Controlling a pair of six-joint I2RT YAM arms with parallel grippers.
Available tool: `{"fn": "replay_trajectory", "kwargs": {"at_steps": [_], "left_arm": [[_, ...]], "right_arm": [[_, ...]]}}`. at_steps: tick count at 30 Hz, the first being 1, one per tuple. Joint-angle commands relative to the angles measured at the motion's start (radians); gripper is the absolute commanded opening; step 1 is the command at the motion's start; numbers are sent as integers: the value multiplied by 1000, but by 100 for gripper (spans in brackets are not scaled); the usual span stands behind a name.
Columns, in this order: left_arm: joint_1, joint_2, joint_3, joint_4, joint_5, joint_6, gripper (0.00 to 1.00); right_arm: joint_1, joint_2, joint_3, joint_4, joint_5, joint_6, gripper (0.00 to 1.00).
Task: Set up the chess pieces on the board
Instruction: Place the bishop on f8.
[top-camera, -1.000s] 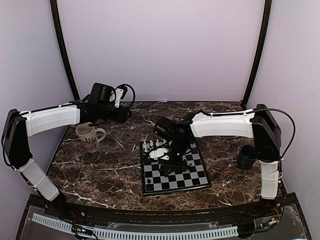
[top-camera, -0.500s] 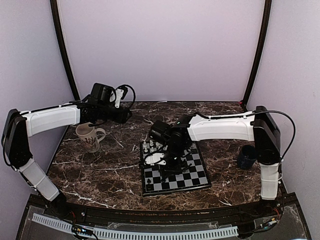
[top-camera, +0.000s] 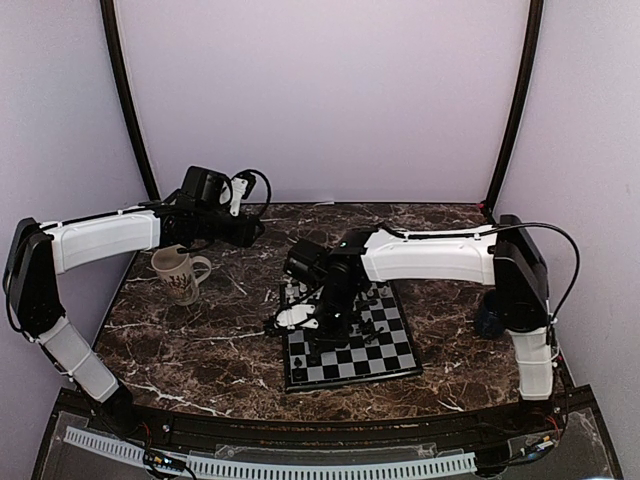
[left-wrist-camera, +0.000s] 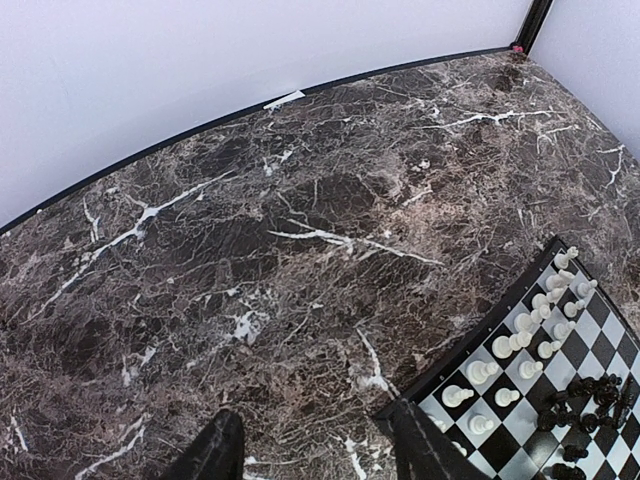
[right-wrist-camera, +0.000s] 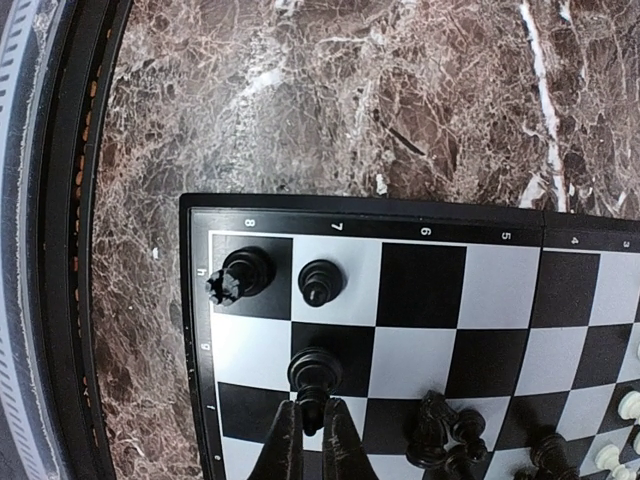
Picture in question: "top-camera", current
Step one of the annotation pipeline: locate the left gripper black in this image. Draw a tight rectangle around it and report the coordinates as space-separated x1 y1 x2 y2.
196 206 264 247

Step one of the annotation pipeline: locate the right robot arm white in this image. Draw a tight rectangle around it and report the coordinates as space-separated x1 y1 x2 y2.
275 215 553 434

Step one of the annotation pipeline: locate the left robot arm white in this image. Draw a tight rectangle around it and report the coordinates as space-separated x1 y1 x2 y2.
2 166 272 436

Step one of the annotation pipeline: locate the black chess pieces pile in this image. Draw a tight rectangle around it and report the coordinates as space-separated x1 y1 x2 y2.
349 299 383 345

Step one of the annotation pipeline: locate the white rook left corner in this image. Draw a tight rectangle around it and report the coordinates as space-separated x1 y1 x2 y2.
285 284 295 300

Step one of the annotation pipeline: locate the beige printed mug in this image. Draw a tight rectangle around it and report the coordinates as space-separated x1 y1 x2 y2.
151 245 212 306

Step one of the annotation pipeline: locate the black white chessboard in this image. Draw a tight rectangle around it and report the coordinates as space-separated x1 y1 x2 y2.
282 282 423 393

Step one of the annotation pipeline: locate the dark blue mug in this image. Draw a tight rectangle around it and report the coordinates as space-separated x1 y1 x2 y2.
474 289 505 340

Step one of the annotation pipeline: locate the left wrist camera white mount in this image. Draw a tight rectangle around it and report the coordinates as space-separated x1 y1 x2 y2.
229 171 256 217

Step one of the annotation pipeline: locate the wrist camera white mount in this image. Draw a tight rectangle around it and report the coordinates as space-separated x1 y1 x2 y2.
264 304 319 334
229 171 256 217

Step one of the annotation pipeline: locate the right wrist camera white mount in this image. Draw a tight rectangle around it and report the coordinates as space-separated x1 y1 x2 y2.
264 304 319 334

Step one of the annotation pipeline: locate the left black frame post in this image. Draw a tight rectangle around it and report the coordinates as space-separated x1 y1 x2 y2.
99 0 160 200

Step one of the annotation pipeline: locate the black frame post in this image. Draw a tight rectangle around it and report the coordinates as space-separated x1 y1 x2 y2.
99 0 160 200
481 0 544 219

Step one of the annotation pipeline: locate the white slotted cable duct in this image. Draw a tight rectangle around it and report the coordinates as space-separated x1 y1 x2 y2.
63 426 477 479

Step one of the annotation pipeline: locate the right black frame post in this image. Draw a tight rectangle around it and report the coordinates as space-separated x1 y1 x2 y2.
481 0 544 219

